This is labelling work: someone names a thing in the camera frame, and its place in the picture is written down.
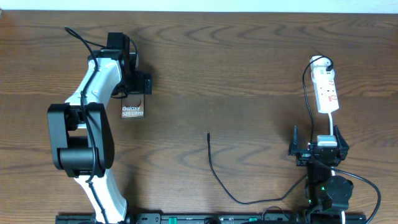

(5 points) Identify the black charger cable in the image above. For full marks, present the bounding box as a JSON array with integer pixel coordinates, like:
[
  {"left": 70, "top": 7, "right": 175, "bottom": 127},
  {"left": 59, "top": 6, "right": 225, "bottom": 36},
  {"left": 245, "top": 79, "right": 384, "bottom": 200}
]
[{"left": 206, "top": 55, "right": 335, "bottom": 205}]

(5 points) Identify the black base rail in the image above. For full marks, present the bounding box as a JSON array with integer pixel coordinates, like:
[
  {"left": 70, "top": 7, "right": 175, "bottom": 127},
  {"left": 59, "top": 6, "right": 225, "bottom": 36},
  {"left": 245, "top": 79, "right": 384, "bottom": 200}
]
[{"left": 55, "top": 211, "right": 366, "bottom": 224}]

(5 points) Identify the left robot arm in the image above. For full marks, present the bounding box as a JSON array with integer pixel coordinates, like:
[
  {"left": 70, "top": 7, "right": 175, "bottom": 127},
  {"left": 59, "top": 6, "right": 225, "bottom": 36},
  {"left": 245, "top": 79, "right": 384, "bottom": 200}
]
[{"left": 47, "top": 27, "right": 152, "bottom": 223}]

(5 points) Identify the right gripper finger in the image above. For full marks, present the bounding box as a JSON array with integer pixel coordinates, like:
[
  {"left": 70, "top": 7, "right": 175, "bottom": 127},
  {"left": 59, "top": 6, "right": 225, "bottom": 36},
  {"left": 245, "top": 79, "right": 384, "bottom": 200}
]
[
  {"left": 333, "top": 125, "right": 349, "bottom": 160},
  {"left": 289, "top": 126, "right": 299, "bottom": 156}
]

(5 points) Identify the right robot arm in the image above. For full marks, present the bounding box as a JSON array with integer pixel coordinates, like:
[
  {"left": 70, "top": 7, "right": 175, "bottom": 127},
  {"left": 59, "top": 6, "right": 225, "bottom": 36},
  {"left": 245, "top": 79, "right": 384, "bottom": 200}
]
[{"left": 289, "top": 126, "right": 353, "bottom": 223}]

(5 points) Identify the white power strip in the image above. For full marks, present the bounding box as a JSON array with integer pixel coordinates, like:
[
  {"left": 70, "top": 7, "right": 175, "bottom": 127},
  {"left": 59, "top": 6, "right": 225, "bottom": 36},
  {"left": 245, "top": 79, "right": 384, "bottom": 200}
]
[{"left": 310, "top": 55, "right": 339, "bottom": 114}]

